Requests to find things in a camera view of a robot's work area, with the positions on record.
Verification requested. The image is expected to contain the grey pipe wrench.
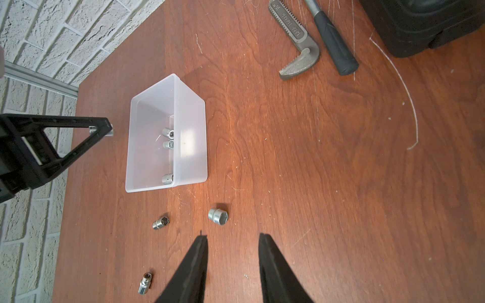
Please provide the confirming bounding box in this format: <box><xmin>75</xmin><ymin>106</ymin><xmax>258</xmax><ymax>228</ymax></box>
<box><xmin>269</xmin><ymin>0</ymin><xmax>320</xmax><ymax>80</ymax></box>

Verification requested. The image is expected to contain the translucent plastic storage box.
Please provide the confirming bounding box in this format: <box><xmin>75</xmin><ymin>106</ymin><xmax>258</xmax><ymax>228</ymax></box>
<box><xmin>125</xmin><ymin>74</ymin><xmax>208</xmax><ymax>193</ymax></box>

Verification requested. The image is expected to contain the black plastic tool case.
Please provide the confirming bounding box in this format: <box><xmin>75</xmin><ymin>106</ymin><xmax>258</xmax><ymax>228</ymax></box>
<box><xmin>360</xmin><ymin>0</ymin><xmax>484</xmax><ymax>58</ymax></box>

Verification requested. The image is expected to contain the aluminium frame rail left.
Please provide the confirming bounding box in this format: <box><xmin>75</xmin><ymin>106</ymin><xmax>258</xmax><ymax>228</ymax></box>
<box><xmin>5</xmin><ymin>61</ymin><xmax>78</xmax><ymax>98</ymax></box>

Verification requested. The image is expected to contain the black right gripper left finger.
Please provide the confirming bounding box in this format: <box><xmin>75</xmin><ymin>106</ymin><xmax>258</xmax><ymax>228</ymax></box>
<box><xmin>156</xmin><ymin>236</ymin><xmax>208</xmax><ymax>303</ymax></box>

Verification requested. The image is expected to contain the silver socket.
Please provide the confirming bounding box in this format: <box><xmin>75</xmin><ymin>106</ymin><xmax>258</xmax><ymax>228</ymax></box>
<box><xmin>152</xmin><ymin>216</ymin><xmax>169</xmax><ymax>230</ymax></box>
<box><xmin>208</xmin><ymin>208</ymin><xmax>229</xmax><ymax>225</ymax></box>
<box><xmin>162</xmin><ymin>128</ymin><xmax>174</xmax><ymax>140</ymax></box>
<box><xmin>88</xmin><ymin>126</ymin><xmax>114</xmax><ymax>136</ymax></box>
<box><xmin>138</xmin><ymin>272</ymin><xmax>153</xmax><ymax>295</ymax></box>

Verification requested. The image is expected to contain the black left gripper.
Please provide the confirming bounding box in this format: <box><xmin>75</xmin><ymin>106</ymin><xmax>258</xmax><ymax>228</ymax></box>
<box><xmin>1</xmin><ymin>114</ymin><xmax>112</xmax><ymax>203</ymax></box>

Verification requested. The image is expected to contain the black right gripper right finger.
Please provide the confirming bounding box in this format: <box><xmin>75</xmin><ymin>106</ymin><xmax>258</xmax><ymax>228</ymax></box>
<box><xmin>258</xmin><ymin>234</ymin><xmax>313</xmax><ymax>302</ymax></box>

